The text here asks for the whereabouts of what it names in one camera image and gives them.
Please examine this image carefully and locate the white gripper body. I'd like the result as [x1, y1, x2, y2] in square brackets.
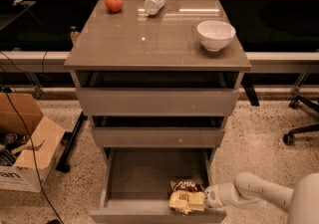
[204, 182, 238, 208]

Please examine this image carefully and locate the brown chip bag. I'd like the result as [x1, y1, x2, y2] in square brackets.
[168, 180, 204, 214]

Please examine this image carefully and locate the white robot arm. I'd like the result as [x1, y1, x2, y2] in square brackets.
[188, 172, 319, 224]

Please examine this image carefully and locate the grey bottom drawer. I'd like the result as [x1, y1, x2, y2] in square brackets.
[91, 148, 226, 224]

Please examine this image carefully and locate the grey drawer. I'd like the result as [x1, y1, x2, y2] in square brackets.
[91, 148, 226, 224]
[76, 72, 239, 116]
[92, 116, 225, 147]

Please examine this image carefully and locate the grey middle drawer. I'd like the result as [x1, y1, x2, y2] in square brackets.
[92, 116, 225, 147]

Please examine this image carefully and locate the grey drawer cabinet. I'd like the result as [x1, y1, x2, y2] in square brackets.
[63, 0, 252, 224]

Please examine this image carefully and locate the grey top drawer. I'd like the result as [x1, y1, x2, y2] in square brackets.
[76, 72, 239, 116]

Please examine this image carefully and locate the black table leg right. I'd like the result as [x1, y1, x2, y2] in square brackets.
[242, 75, 259, 107]

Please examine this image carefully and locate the black table leg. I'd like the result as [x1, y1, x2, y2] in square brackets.
[242, 75, 259, 107]
[56, 112, 87, 173]

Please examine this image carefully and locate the black table leg left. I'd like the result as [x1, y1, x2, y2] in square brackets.
[56, 112, 87, 173]

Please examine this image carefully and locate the white bowl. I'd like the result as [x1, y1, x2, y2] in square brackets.
[197, 20, 236, 52]

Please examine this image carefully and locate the cardboard box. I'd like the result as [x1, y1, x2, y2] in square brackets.
[0, 93, 65, 192]

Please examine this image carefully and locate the clear plastic water bottle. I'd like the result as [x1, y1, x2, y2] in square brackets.
[144, 0, 165, 15]

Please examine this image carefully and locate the small bottle behind cabinet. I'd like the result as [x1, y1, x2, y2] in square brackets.
[70, 26, 80, 44]

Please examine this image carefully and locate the red apple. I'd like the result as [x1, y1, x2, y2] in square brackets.
[105, 0, 123, 13]

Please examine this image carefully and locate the black cable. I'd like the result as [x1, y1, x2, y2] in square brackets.
[0, 50, 65, 224]

